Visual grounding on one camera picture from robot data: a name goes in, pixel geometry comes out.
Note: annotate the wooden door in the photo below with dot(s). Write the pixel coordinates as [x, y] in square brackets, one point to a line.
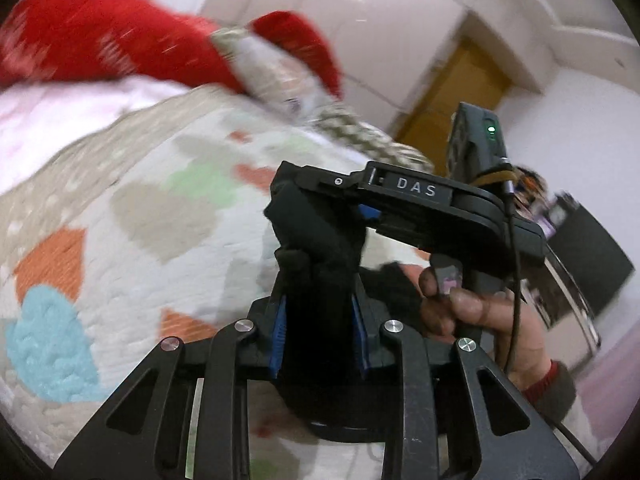
[450, 80]

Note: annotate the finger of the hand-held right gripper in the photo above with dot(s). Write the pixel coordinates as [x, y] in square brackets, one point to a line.
[425, 227]
[415, 187]

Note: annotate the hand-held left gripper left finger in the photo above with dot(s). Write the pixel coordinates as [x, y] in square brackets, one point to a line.
[277, 332]

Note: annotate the dark cabinet furniture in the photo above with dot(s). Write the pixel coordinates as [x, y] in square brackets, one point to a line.
[590, 250]

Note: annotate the white television cabinet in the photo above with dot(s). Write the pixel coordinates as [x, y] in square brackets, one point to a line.
[565, 310]

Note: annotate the pinkish white blanket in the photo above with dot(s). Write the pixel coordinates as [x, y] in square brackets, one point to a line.
[65, 125]

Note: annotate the shoe rack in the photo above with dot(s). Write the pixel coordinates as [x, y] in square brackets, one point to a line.
[530, 187]

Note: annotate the red blanket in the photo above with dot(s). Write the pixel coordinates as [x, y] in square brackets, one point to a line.
[110, 35]

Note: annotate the red pillow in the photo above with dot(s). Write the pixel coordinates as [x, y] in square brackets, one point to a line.
[300, 40]

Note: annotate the person's right hand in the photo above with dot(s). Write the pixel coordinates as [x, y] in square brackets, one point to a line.
[480, 310]

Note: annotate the patchwork heart quilt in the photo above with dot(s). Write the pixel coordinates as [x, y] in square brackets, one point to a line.
[150, 240]

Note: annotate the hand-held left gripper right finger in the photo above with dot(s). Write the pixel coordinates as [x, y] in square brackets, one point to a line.
[359, 335]

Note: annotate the person's right forearm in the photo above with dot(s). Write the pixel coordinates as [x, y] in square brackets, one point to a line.
[555, 385]

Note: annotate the grey patterned bolster pillow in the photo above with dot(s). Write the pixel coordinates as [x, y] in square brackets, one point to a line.
[365, 140]

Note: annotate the floral print pillow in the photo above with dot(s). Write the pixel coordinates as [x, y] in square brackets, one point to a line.
[270, 75]

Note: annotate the black pants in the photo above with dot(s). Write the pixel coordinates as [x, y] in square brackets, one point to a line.
[320, 270]

